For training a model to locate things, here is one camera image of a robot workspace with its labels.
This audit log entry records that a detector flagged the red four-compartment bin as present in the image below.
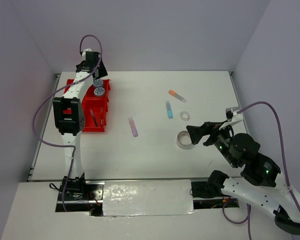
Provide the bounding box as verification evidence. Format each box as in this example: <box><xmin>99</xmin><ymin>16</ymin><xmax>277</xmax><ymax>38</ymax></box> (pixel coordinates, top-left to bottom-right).
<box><xmin>66</xmin><ymin>78</ymin><xmax>113</xmax><ymax>134</ymax></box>

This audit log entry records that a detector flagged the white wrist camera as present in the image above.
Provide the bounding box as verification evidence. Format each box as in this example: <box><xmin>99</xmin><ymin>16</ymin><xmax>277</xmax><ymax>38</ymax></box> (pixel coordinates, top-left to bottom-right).
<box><xmin>219</xmin><ymin>106</ymin><xmax>243</xmax><ymax>130</ymax></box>
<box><xmin>80</xmin><ymin>48</ymin><xmax>92</xmax><ymax>57</ymax></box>

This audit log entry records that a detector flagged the pink highlighter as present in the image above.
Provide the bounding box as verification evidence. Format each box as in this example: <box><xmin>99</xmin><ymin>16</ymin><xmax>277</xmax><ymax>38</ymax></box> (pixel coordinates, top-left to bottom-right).
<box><xmin>128</xmin><ymin>117</ymin><xmax>138</xmax><ymax>137</ymax></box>

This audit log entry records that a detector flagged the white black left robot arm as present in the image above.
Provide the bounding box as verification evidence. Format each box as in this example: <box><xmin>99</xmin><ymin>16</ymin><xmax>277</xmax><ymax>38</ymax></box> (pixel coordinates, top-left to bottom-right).
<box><xmin>53</xmin><ymin>48</ymin><xmax>100</xmax><ymax>200</ymax></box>

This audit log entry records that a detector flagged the small clear tape roll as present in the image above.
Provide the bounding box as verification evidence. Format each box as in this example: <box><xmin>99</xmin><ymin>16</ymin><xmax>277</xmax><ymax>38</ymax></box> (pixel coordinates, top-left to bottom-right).
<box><xmin>180</xmin><ymin>111</ymin><xmax>190</xmax><ymax>121</ymax></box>

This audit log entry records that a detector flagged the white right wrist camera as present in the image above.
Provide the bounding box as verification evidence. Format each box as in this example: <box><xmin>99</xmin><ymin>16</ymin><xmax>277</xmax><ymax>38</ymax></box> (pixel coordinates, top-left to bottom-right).
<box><xmin>219</xmin><ymin>106</ymin><xmax>243</xmax><ymax>130</ymax></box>

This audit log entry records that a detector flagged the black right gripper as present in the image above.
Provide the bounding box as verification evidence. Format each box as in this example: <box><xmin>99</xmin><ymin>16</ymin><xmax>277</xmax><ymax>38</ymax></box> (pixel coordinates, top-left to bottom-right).
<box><xmin>184</xmin><ymin>118</ymin><xmax>237</xmax><ymax>167</ymax></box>

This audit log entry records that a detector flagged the blue gel pen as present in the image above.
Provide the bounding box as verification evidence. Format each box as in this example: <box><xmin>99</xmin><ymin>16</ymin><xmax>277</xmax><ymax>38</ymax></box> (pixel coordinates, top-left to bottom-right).
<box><xmin>90</xmin><ymin>109</ymin><xmax>98</xmax><ymax>127</ymax></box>

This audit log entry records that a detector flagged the blue lidded jar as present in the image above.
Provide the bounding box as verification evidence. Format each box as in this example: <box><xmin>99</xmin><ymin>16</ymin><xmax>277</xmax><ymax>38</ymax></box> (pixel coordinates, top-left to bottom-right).
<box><xmin>93</xmin><ymin>79</ymin><xmax>104</xmax><ymax>88</ymax></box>
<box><xmin>94</xmin><ymin>87</ymin><xmax>106</xmax><ymax>97</ymax></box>

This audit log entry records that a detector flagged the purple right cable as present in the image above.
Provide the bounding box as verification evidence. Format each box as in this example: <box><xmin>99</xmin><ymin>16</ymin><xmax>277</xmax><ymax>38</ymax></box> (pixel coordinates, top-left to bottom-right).
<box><xmin>222</xmin><ymin>101</ymin><xmax>300</xmax><ymax>240</ymax></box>

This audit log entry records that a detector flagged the red gel pen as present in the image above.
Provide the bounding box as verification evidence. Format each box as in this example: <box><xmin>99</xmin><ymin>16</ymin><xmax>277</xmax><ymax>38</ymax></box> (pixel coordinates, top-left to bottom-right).
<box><xmin>100</xmin><ymin>107</ymin><xmax>103</xmax><ymax>127</ymax></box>

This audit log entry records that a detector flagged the blue highlighter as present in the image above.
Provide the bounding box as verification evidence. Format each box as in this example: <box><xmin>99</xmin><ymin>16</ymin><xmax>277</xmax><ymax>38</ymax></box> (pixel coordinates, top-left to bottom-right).
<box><xmin>165</xmin><ymin>100</ymin><xmax>173</xmax><ymax>119</ymax></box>

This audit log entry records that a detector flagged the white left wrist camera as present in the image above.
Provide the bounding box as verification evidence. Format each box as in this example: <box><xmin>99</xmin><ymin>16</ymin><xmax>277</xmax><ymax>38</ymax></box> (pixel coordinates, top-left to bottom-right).
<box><xmin>80</xmin><ymin>48</ymin><xmax>92</xmax><ymax>57</ymax></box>

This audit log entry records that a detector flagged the silver taped panel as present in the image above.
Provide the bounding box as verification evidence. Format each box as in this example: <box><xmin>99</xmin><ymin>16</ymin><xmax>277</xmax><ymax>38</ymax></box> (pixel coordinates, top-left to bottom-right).
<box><xmin>103</xmin><ymin>179</ymin><xmax>195</xmax><ymax>217</ymax></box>

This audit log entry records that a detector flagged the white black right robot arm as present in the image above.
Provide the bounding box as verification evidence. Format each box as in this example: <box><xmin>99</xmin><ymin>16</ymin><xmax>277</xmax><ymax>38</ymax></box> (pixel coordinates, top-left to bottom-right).
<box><xmin>186</xmin><ymin>122</ymin><xmax>300</xmax><ymax>236</ymax></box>

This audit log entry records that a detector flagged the orange capped highlighter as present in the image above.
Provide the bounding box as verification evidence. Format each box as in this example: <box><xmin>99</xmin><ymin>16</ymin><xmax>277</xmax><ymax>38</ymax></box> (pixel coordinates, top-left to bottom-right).
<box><xmin>168</xmin><ymin>90</ymin><xmax>186</xmax><ymax>103</ymax></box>

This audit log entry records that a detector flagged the large clear tape roll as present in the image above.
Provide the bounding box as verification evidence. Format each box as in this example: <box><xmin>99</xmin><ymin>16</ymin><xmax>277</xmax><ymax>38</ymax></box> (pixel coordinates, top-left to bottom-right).
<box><xmin>176</xmin><ymin>130</ymin><xmax>193</xmax><ymax>150</ymax></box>

